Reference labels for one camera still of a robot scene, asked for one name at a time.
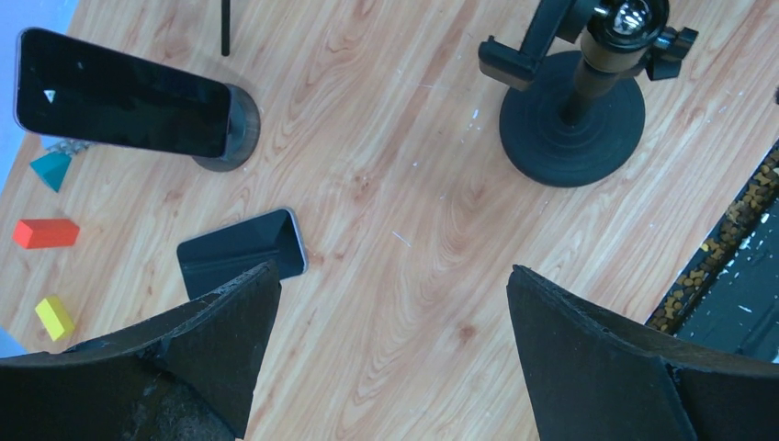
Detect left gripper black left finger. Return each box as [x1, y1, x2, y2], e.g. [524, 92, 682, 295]
[1, 262, 281, 440]

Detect yellow toy brick left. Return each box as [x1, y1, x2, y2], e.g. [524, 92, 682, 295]
[35, 296, 75, 342]

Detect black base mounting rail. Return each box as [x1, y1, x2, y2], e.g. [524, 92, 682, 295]
[646, 146, 778, 363]

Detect teal toy block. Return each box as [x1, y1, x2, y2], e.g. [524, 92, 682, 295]
[30, 152, 72, 193]

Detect black smartphone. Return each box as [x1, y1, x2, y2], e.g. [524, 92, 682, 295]
[176, 207, 308, 300]
[15, 28, 231, 158]

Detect black phone stand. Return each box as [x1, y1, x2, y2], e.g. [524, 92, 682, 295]
[478, 0, 698, 187]

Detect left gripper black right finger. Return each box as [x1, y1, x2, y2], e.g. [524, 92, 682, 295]
[506, 265, 778, 440]

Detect grey round stand base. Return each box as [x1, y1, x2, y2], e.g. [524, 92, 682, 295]
[192, 83, 261, 173]

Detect orange toy block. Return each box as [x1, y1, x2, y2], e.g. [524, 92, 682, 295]
[13, 219, 80, 250]

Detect blue grey toy bricks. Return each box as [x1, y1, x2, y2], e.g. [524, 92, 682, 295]
[45, 140, 93, 156]

